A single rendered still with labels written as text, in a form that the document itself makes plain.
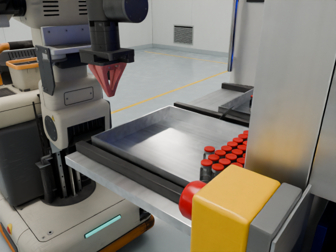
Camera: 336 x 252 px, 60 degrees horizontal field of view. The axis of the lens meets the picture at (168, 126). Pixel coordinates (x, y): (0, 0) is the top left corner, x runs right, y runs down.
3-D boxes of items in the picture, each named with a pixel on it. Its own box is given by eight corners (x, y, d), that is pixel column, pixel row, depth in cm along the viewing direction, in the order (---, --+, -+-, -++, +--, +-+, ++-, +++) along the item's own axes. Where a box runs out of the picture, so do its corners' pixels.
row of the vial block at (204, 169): (252, 151, 63) (255, 132, 61) (207, 189, 50) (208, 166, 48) (243, 148, 64) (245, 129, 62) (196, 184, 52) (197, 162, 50)
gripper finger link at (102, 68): (105, 102, 59) (100, 55, 55) (84, 96, 63) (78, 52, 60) (130, 94, 64) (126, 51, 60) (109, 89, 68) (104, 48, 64)
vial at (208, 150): (216, 169, 56) (217, 148, 55) (210, 173, 55) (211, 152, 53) (206, 165, 58) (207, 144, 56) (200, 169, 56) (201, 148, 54)
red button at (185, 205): (225, 216, 31) (228, 184, 29) (204, 238, 28) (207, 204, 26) (195, 201, 33) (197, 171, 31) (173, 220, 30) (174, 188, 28)
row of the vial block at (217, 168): (262, 154, 62) (265, 134, 60) (218, 194, 49) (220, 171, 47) (252, 151, 63) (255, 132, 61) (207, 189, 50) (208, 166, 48)
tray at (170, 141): (292, 155, 62) (295, 140, 60) (232, 221, 43) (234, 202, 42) (169, 116, 82) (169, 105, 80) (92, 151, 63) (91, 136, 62)
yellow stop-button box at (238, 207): (290, 248, 29) (303, 188, 26) (260, 302, 24) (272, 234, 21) (222, 215, 33) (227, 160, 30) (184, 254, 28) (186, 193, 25)
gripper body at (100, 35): (110, 63, 54) (106, 21, 51) (79, 58, 60) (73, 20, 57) (136, 58, 59) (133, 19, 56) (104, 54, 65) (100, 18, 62)
